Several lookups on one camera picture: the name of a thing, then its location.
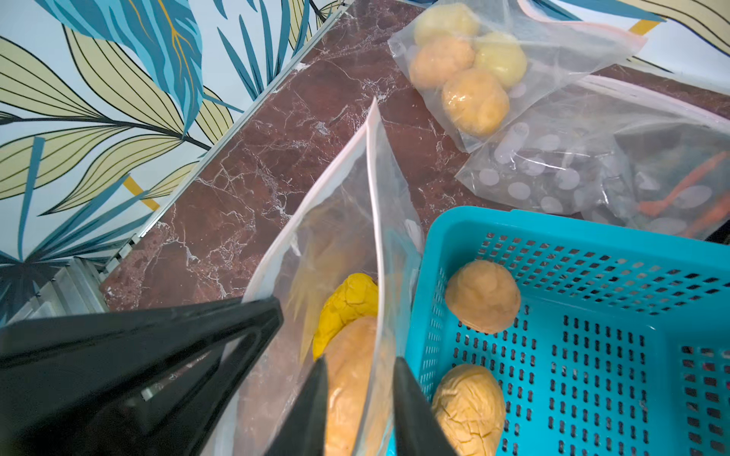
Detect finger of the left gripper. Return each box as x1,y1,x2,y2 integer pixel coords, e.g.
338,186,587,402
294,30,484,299
1,297,284,455

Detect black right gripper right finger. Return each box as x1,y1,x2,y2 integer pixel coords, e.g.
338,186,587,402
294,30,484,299
393,357,455,456

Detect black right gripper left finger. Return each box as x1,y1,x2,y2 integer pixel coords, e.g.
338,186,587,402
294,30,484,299
265,357,328,456

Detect potato orange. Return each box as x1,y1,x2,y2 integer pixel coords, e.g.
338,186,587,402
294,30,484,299
323,315,387,455

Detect clear dotted bag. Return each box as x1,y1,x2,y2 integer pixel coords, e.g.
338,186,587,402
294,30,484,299
457,76,729,237
205,106,424,455

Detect teal plastic basket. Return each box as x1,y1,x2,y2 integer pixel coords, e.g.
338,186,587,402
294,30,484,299
406,206,729,455

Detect yellow potato top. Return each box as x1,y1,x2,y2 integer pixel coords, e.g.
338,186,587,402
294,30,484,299
441,68,511,137

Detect yellow potato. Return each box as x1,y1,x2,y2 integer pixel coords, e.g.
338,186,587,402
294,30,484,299
414,2,480,46
441,68,511,137

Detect clear zipper bag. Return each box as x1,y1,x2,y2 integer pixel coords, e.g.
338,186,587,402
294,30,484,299
388,1,646,153

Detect greenish potato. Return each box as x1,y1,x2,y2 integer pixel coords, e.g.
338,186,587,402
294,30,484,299
473,32,528,89

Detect orange handled pliers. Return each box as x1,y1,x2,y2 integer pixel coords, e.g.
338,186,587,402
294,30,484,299
638,151,729,238

